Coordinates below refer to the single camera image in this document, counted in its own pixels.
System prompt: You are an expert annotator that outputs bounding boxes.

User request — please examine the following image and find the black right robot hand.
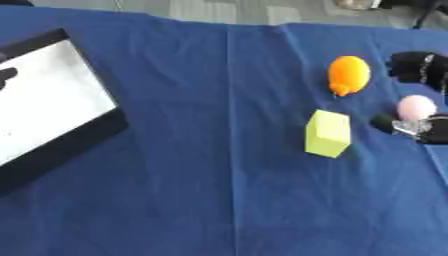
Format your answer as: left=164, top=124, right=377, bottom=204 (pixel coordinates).
left=369, top=50, right=448, bottom=145

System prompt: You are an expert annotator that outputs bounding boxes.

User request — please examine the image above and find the black box with white inside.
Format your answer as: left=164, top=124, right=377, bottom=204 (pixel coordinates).
left=0, top=28, right=132, bottom=194

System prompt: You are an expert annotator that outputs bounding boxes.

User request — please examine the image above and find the pink egg-shaped toy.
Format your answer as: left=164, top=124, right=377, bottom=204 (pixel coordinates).
left=395, top=94, right=440, bottom=122

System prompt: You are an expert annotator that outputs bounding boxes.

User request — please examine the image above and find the black chair leg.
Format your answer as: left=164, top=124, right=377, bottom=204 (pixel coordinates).
left=411, top=0, right=448, bottom=30

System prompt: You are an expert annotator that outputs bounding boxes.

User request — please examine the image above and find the orange toy fruit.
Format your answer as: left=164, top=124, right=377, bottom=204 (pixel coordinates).
left=327, top=55, right=373, bottom=98

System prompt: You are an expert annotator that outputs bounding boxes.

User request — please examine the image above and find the yellow-green rectangular block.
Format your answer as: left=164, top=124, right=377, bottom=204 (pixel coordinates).
left=302, top=109, right=354, bottom=159

